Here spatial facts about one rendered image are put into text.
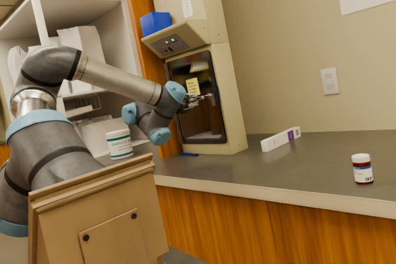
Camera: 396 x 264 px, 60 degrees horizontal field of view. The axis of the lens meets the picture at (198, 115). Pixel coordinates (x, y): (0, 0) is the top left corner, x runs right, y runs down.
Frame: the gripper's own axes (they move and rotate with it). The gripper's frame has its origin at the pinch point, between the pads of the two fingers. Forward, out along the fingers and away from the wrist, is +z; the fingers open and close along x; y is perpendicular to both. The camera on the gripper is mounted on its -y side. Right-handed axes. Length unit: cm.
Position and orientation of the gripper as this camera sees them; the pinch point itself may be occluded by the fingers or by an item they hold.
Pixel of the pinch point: (194, 99)
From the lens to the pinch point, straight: 145.7
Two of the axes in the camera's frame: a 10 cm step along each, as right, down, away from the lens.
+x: -2.1, -9.7, -0.6
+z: 7.2, -2.0, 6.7
